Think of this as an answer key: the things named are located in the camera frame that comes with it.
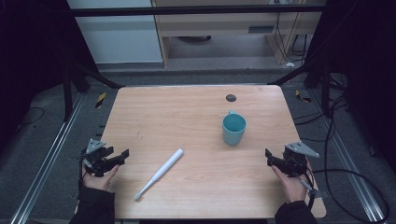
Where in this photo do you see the yellow black striped tape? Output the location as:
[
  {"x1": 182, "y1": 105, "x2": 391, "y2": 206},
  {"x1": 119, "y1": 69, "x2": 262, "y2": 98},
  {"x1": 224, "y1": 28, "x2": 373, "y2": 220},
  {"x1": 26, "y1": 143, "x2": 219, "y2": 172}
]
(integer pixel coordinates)
[
  {"x1": 94, "y1": 91, "x2": 107, "y2": 110},
  {"x1": 294, "y1": 89, "x2": 312, "y2": 105}
]

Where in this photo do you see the teal cup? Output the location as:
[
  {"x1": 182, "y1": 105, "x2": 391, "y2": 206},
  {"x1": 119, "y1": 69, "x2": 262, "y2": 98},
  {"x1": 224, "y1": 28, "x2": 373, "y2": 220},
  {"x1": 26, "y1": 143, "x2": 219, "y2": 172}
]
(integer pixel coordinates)
[{"x1": 221, "y1": 109, "x2": 248, "y2": 147}]

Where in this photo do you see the white cabinet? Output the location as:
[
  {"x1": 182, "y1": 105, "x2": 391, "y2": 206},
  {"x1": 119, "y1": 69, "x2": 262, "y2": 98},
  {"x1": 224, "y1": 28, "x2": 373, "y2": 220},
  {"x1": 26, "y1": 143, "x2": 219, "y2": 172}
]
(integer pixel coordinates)
[{"x1": 66, "y1": 0, "x2": 164, "y2": 65}]

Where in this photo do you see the white electric toothbrush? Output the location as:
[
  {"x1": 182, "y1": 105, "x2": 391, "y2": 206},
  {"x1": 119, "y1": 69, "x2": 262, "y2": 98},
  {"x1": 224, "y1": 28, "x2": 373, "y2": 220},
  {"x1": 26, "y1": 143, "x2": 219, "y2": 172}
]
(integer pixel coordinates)
[{"x1": 134, "y1": 147, "x2": 185, "y2": 202}]

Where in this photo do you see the thin black cable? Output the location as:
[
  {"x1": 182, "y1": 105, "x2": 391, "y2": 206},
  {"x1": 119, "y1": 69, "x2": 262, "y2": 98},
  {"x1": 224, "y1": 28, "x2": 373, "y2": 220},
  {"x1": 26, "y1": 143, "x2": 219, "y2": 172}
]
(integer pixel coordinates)
[{"x1": 15, "y1": 105, "x2": 46, "y2": 132}]

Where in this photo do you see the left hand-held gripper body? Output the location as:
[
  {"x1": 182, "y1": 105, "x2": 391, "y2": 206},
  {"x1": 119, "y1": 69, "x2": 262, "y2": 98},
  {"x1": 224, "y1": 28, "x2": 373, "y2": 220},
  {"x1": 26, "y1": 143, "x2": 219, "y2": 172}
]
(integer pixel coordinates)
[{"x1": 79, "y1": 138, "x2": 115, "y2": 177}]

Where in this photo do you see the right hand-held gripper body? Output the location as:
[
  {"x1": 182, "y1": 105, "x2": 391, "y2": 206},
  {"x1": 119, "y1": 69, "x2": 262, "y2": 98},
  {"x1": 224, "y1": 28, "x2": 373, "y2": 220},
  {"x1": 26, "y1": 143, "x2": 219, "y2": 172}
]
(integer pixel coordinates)
[{"x1": 282, "y1": 141, "x2": 321, "y2": 178}]

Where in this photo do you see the aluminium floor rail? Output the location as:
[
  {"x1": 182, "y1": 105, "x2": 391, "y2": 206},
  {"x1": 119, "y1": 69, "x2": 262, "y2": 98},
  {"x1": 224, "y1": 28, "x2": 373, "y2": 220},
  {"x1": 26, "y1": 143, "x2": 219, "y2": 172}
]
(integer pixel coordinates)
[
  {"x1": 8, "y1": 92, "x2": 86, "y2": 224},
  {"x1": 307, "y1": 90, "x2": 387, "y2": 223}
]

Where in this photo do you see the wooden desk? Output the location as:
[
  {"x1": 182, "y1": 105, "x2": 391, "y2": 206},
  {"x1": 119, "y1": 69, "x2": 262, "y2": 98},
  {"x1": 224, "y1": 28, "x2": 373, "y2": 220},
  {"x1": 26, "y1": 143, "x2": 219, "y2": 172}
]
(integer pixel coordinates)
[{"x1": 150, "y1": 0, "x2": 328, "y2": 67}]

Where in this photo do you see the person's right hand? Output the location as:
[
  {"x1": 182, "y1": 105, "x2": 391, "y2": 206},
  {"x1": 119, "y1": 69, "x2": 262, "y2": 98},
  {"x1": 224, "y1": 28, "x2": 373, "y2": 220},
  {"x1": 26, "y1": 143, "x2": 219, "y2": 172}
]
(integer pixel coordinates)
[{"x1": 270, "y1": 163, "x2": 314, "y2": 204}]

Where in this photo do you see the black horizontal bar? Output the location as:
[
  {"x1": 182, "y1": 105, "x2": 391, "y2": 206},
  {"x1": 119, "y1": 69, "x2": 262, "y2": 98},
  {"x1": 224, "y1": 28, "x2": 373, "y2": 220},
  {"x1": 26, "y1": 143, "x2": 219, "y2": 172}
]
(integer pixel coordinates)
[{"x1": 70, "y1": 5, "x2": 327, "y2": 18}]

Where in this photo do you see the black metal stand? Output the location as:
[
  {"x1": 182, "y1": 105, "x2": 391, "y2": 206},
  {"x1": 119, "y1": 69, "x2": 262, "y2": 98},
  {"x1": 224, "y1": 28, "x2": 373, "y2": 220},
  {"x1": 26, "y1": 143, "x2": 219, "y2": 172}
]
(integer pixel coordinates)
[
  {"x1": 61, "y1": 59, "x2": 125, "y2": 122},
  {"x1": 268, "y1": 55, "x2": 334, "y2": 119}
]

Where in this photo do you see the person's left hand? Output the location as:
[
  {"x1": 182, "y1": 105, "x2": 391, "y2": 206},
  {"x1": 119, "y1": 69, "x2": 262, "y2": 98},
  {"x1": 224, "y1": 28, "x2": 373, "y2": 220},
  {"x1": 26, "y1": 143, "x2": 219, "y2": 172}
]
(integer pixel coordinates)
[{"x1": 81, "y1": 163, "x2": 120, "y2": 192}]

